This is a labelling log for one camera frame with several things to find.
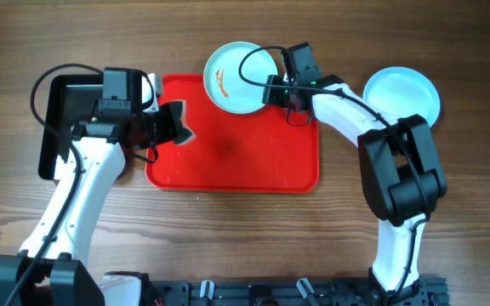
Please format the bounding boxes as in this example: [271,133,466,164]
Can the black water tray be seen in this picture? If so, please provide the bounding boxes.
[37,73,135,181]

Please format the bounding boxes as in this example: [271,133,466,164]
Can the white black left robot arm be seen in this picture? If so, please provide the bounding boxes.
[0,100,185,305]

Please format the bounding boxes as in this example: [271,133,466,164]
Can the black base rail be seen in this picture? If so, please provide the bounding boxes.
[147,276,450,306]

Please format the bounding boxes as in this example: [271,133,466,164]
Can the light blue plate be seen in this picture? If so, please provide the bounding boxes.
[363,66,442,127]
[203,42,277,115]

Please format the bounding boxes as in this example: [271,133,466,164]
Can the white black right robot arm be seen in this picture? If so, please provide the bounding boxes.
[263,75,447,303]

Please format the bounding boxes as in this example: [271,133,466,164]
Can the red plastic tray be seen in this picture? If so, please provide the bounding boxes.
[145,74,320,193]

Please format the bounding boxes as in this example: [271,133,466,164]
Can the green white sponge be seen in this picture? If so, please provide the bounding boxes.
[171,100,196,145]

